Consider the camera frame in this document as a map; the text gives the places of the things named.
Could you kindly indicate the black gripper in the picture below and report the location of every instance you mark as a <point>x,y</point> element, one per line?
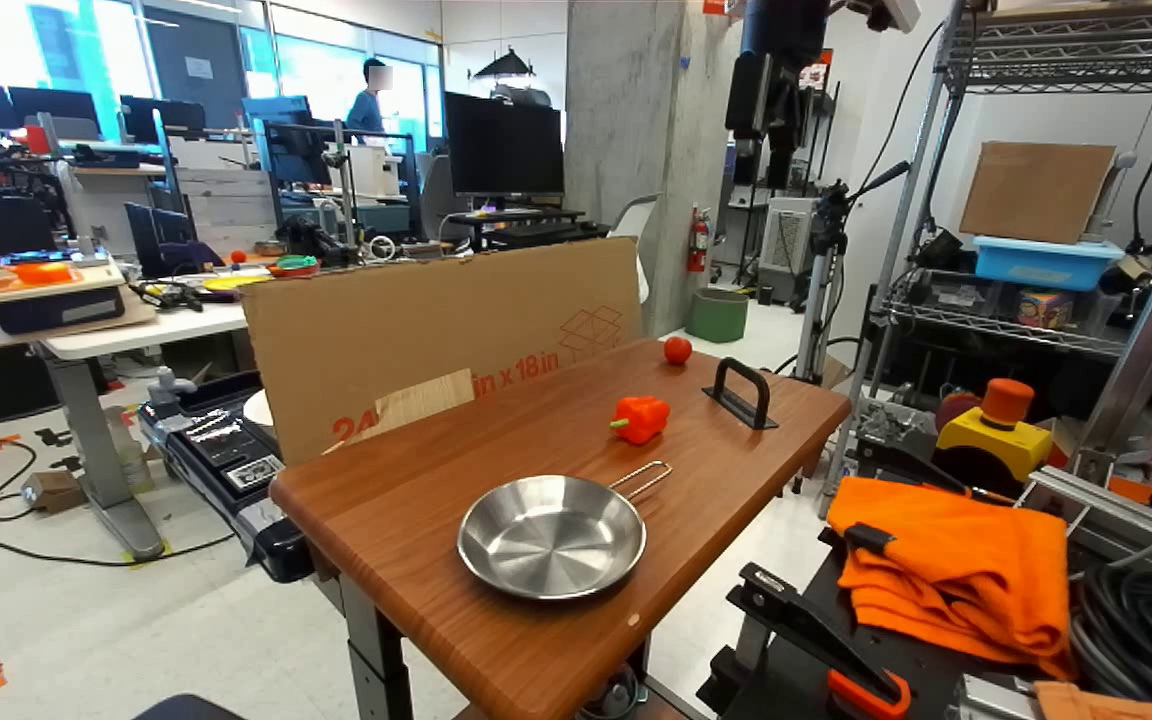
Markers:
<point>782,38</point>

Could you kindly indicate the black handle object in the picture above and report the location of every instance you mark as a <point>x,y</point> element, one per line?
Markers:
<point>740,393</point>

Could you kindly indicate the black computer monitor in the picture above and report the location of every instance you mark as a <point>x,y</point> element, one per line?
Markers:
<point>500,149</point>

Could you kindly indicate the blue plastic bin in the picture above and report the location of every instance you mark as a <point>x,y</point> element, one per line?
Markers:
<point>1047,267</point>

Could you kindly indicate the orange toy bell pepper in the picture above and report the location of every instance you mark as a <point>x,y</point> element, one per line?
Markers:
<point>643,419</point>

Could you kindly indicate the person in blue shirt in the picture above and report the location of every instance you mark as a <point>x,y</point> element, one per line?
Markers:
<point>364,110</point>

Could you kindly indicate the yellow emergency stop button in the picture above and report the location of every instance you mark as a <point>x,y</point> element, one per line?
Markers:
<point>984,439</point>

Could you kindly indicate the brown cardboard sheet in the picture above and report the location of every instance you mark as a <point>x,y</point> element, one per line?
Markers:
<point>336,342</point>

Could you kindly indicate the small steel frying pan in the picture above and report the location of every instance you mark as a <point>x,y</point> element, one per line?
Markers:
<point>556,538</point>

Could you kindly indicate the orange folded cloth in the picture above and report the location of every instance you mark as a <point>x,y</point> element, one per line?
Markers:
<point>956,572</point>

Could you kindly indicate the black orange clamp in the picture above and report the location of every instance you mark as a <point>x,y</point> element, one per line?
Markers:
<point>773,610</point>

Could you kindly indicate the white side desk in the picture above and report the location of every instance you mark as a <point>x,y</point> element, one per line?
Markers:
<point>68,317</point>

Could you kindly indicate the metal wire shelf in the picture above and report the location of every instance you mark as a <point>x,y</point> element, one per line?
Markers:
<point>1052,45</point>

